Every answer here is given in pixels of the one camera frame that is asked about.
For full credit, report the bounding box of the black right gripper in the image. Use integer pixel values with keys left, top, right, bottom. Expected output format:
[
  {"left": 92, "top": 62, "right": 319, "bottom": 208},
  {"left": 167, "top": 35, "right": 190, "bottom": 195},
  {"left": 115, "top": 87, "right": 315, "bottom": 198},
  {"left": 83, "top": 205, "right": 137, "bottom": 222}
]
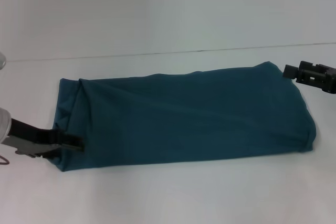
[{"left": 283, "top": 60, "right": 336, "bottom": 93}]

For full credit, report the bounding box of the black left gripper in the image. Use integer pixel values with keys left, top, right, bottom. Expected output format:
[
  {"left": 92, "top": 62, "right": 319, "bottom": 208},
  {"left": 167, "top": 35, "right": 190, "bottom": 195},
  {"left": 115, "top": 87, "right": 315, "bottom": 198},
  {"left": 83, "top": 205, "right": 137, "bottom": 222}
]
[{"left": 3, "top": 118, "right": 85, "bottom": 159}]

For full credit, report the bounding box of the teal t-shirt with FREE print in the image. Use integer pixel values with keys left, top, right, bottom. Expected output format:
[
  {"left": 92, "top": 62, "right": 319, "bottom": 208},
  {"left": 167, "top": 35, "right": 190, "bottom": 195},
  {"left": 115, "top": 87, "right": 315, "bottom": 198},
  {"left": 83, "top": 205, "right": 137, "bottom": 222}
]
[{"left": 48, "top": 61, "right": 318, "bottom": 173}]

